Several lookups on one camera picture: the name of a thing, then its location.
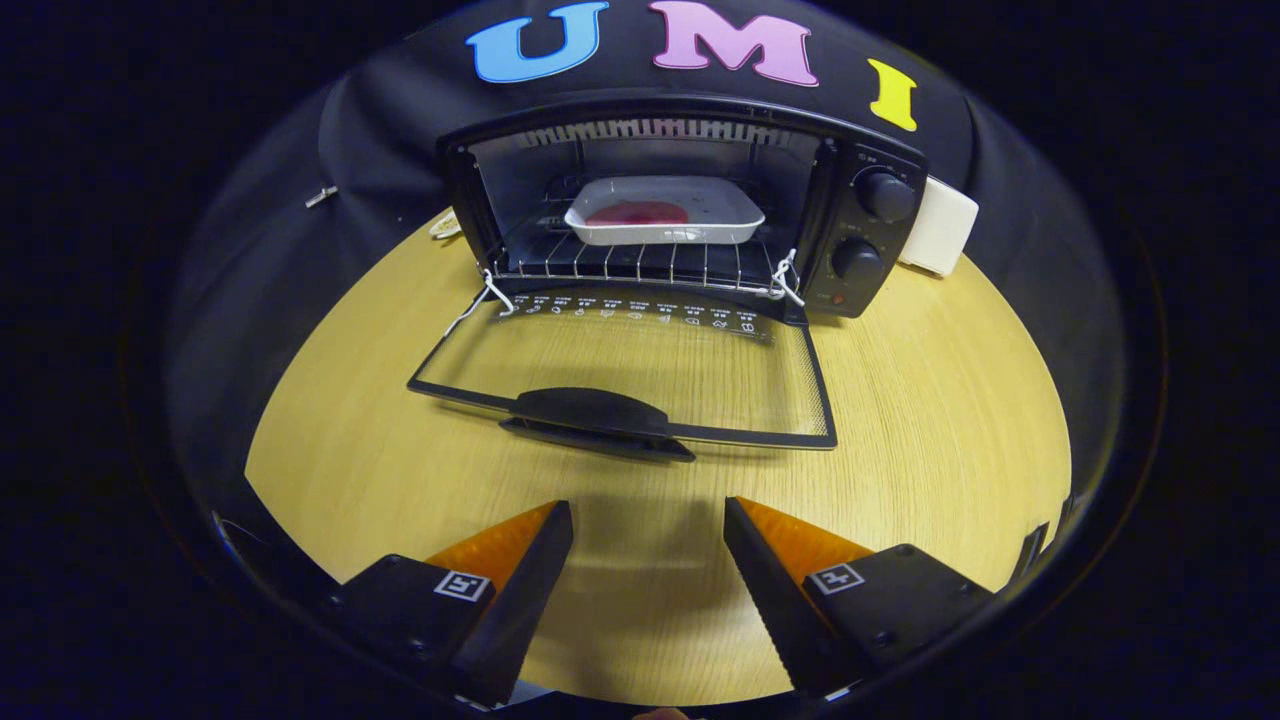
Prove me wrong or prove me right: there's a black toaster oven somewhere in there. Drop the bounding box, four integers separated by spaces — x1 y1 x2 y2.
407 95 928 463

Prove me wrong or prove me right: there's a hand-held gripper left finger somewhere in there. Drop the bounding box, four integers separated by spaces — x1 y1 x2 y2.
325 500 575 707

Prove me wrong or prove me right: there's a black table edge bracket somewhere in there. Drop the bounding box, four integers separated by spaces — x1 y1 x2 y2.
1010 522 1051 586

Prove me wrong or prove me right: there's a white bread toaster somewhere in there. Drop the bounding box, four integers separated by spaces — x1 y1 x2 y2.
898 176 980 278

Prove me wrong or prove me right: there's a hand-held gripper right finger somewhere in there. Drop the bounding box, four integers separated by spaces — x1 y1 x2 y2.
723 496 996 698

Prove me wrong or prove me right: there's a white square plate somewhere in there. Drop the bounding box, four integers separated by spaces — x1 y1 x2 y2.
564 176 766 247

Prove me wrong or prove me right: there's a pink ham slice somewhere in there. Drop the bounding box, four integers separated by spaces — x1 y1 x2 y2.
585 200 691 227

